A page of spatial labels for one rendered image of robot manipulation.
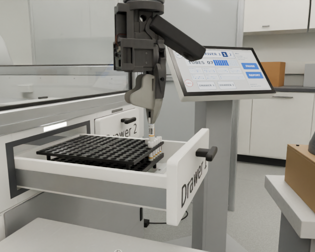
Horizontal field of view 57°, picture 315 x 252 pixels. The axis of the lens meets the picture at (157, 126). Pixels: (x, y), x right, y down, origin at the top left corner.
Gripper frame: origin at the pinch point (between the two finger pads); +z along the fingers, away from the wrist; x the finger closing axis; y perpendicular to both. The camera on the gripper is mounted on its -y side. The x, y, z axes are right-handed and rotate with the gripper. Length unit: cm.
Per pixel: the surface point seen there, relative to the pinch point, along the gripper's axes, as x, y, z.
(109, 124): -35.5, 2.8, 7.3
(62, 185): -2.0, 17.4, 12.6
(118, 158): -0.3, 7.2, 7.9
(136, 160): 1.8, 4.2, 7.9
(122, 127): -42.7, -3.0, 9.9
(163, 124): -171, -65, 34
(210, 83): -69, -51, -4
